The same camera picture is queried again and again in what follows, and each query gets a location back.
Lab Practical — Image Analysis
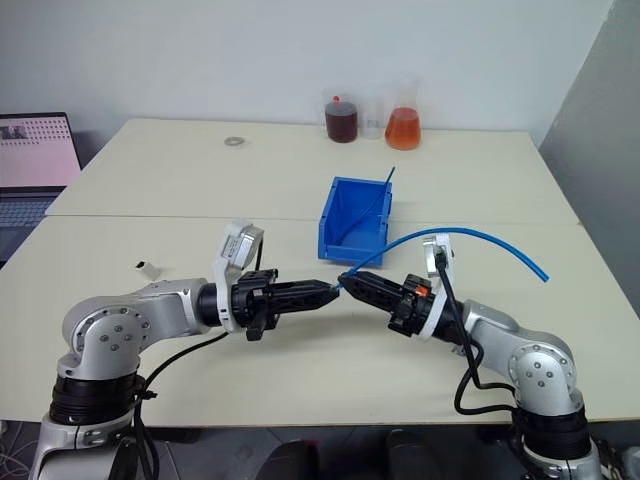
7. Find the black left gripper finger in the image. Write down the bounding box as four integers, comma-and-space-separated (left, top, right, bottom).
274, 278, 338, 299
274, 294, 342, 316

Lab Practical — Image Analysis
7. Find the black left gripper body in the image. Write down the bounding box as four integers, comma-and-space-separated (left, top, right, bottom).
230, 268, 281, 343

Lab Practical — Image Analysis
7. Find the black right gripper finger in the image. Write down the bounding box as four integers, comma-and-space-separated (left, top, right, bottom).
339, 279, 404, 321
343, 271, 411, 303

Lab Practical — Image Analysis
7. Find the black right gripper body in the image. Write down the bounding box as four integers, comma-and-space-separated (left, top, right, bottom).
387, 272, 436, 338

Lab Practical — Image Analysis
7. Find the thick blue cable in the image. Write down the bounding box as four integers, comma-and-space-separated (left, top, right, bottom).
335, 226, 552, 293

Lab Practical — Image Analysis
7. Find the blue plastic bin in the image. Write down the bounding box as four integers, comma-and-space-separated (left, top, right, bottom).
316, 175, 395, 267

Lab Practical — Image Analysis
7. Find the small white coupler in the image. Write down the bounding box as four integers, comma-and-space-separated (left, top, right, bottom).
135, 259, 163, 281

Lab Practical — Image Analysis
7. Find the flask with orange liquid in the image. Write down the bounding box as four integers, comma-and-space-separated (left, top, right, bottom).
383, 78, 424, 151

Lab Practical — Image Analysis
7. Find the dark rounded shape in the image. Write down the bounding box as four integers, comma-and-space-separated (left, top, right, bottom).
266, 438, 322, 480

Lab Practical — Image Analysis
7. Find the small clear empty beaker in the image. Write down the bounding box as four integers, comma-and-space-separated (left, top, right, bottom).
360, 96, 387, 142

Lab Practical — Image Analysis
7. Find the beaker with dark liquid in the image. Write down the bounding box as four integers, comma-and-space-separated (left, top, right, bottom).
319, 89, 362, 144

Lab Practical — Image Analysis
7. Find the open laptop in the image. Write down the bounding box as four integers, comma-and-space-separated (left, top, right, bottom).
0, 111, 83, 267

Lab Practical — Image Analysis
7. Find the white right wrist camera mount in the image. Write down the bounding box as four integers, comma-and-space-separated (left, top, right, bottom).
418, 233, 457, 343

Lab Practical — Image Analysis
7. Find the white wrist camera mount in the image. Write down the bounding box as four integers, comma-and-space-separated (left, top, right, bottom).
211, 219, 267, 334
418, 233, 457, 343

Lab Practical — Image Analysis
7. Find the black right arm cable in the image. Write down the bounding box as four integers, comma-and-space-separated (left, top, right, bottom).
433, 249, 521, 415

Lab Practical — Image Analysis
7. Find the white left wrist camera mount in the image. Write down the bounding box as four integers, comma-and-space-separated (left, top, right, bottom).
211, 219, 267, 334

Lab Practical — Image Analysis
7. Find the thin blue cable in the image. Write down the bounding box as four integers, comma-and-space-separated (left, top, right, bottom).
342, 166, 397, 239

